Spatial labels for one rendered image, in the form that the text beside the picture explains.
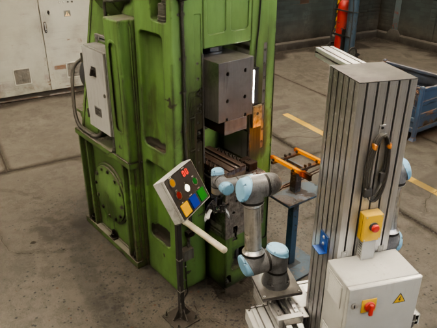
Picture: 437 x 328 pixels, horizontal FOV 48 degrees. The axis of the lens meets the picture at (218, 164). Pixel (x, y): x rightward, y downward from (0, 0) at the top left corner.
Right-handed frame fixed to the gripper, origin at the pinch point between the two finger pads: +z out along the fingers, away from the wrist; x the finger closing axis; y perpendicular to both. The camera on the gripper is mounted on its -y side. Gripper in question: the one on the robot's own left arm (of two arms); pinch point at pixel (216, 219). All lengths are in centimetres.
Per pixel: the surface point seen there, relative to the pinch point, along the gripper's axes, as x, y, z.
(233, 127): 25, -51, -37
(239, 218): 29, -47, 33
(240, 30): 34, -71, -97
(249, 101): 37, -57, -53
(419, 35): 632, -697, 67
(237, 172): 28, -53, -2
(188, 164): -10.7, -29.0, -24.8
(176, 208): -24.0, -1.5, -10.7
